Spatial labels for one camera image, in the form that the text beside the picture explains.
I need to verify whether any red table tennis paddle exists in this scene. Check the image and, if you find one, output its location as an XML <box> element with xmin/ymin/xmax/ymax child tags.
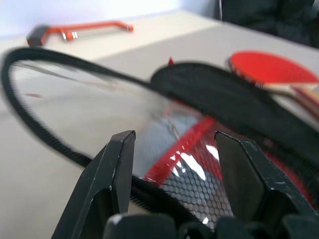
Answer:
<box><xmin>228</xmin><ymin>50</ymin><xmax>319</xmax><ymax>107</ymax></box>

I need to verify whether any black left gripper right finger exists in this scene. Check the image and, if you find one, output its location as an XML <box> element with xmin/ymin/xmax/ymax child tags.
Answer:
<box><xmin>214</xmin><ymin>130</ymin><xmax>319</xmax><ymax>222</ymax></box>

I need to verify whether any black clear paddle case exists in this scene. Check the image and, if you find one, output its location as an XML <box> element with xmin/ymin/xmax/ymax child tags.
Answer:
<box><xmin>1</xmin><ymin>47</ymin><xmax>319</xmax><ymax>231</ymax></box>

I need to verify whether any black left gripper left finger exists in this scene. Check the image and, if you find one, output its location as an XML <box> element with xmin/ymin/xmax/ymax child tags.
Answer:
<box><xmin>51</xmin><ymin>130</ymin><xmax>137</xmax><ymax>239</ymax></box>

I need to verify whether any black jacket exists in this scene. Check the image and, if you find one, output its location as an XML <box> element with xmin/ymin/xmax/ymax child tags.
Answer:
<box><xmin>214</xmin><ymin>0</ymin><xmax>319</xmax><ymax>48</ymax></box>

